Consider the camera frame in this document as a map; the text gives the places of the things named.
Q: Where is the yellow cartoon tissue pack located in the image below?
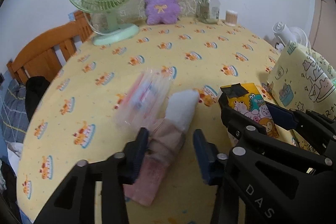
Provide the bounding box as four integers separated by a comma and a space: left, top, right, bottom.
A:
218, 83, 280, 138

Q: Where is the pink white sock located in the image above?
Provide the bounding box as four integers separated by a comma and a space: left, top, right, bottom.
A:
124, 89, 199, 206

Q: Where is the black chair back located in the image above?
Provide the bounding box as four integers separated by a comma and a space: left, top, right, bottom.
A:
25, 76, 50, 121

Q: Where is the white standing fan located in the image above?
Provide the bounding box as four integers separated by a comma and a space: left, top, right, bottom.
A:
272, 22, 311, 51

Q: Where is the cotton swab container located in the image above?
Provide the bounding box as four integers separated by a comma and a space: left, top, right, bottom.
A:
224, 10, 238, 27

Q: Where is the purple plush bunny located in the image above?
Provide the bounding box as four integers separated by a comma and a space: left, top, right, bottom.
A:
144, 0, 181, 25

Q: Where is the glass jar black lid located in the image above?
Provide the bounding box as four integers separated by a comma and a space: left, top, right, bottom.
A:
197, 0, 221, 24

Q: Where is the yellow paper-wrapped box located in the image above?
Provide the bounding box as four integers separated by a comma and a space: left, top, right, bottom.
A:
267, 40, 336, 154

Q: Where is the clear pink wrapped pack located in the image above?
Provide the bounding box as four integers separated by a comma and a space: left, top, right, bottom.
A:
114, 69, 173, 130

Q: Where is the blue plaid bedding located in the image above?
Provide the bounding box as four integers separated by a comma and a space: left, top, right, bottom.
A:
1, 79, 29, 143

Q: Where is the yellow cake-print tablecloth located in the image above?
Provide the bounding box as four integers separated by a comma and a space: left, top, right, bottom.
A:
16, 16, 297, 224

